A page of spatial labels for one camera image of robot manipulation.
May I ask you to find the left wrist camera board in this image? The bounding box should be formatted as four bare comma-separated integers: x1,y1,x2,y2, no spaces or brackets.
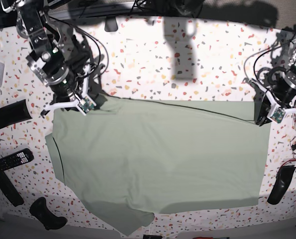
267,108,286,123

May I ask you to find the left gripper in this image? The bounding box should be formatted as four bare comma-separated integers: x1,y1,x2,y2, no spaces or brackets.
249,79,296,125

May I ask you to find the black camera stand base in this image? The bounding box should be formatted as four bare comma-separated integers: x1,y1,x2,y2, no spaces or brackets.
104,16,118,32

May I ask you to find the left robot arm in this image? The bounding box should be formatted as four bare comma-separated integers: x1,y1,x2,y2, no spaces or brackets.
249,32,296,126

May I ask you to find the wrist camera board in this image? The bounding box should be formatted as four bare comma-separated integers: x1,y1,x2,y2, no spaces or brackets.
267,108,286,123
77,96,97,115

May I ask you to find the red handled screwdriver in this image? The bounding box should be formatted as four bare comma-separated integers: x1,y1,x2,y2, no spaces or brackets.
193,237,230,239

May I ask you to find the black curved handle right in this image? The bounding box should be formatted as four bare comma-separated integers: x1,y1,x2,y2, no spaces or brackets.
267,165,296,205

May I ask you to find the light green T-shirt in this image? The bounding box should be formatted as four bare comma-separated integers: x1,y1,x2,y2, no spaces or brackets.
45,97,270,235

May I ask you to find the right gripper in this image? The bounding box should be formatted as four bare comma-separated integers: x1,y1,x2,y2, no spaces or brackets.
40,64,107,117

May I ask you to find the black cylindrical speaker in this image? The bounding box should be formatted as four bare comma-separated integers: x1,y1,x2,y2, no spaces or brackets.
0,100,32,129

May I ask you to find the small black box bottom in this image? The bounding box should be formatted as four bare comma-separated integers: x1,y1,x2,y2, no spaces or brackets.
142,235,163,239

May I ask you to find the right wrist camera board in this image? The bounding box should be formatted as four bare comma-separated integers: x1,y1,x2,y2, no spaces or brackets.
77,96,97,115

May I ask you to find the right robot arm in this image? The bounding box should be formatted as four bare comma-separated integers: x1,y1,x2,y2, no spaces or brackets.
0,0,101,117

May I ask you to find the long black bar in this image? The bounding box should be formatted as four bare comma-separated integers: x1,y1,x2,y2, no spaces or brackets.
0,170,24,207

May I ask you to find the black TV remote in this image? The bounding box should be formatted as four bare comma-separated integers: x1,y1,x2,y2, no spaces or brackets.
0,148,34,171

